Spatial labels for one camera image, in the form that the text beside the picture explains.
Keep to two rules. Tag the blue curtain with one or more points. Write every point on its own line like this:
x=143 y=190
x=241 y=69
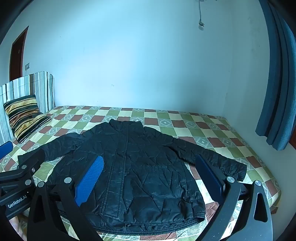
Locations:
x=277 y=88

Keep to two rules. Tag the dark wooden door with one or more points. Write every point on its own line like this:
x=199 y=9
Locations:
x=18 y=53

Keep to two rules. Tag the wall switch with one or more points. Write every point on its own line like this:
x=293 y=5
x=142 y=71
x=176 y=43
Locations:
x=27 y=66

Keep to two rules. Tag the striped headboard cushion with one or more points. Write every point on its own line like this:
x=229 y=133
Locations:
x=30 y=85

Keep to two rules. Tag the black puffer jacket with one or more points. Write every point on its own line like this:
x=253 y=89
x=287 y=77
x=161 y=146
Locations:
x=143 y=166

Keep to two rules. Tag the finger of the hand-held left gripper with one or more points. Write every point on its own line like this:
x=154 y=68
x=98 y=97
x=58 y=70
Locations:
x=5 y=148
x=32 y=162

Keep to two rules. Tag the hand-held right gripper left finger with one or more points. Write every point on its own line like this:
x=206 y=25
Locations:
x=90 y=178

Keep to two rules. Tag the striped yellow black pillow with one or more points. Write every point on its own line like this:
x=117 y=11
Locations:
x=24 y=115

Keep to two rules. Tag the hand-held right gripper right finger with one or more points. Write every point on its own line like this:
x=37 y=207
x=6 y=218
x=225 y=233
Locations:
x=209 y=176

